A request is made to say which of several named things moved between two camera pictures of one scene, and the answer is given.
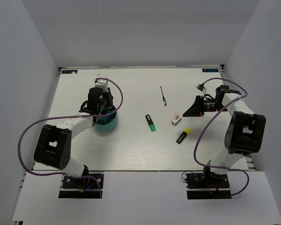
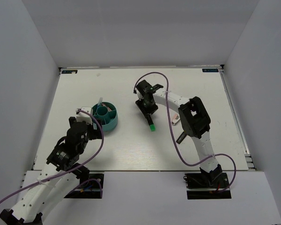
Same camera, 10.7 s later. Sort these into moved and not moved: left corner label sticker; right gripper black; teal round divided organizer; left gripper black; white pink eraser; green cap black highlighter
Moved: right gripper black; left gripper black
Not moved: green cap black highlighter; teal round divided organizer; white pink eraser; left corner label sticker
